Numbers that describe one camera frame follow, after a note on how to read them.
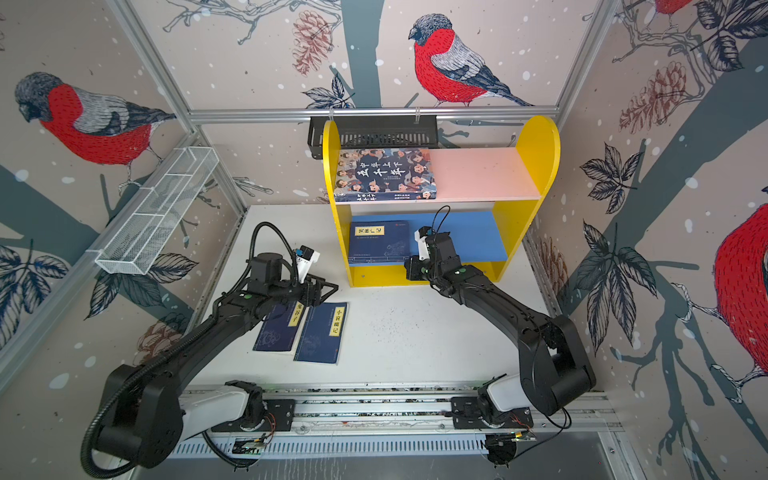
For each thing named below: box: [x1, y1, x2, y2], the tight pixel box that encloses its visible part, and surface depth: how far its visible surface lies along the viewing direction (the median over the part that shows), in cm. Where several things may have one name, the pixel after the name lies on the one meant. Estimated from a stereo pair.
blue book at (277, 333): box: [253, 301, 305, 351], surface depth 87 cm
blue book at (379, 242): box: [349, 220, 410, 264], surface depth 90 cm
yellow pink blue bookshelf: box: [323, 116, 561, 287], surface depth 77 cm
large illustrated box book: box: [334, 148, 437, 202], surface depth 70 cm
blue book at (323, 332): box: [293, 302, 349, 365], surface depth 88 cm
